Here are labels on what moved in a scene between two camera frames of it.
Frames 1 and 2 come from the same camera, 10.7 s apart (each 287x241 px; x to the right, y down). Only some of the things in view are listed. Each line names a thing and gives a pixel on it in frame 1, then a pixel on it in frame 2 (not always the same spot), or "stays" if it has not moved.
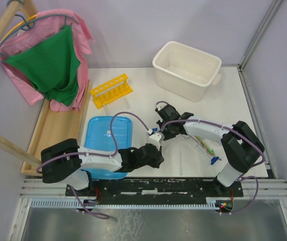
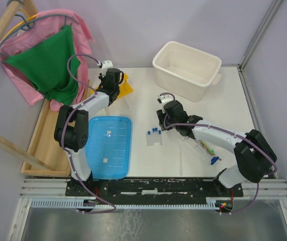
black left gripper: [159, 159] to [102, 79]
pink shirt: [42, 26] stays
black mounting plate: [154, 190] stays
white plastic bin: [185, 72] stays
